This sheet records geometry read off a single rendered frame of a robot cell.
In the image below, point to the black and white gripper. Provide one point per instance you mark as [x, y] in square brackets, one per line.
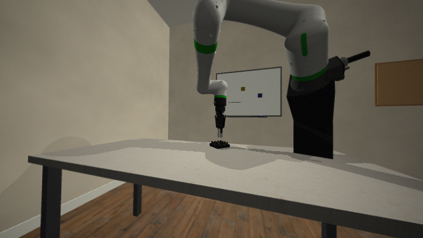
[220, 120]

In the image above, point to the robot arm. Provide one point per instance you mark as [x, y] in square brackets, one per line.
[306, 45]

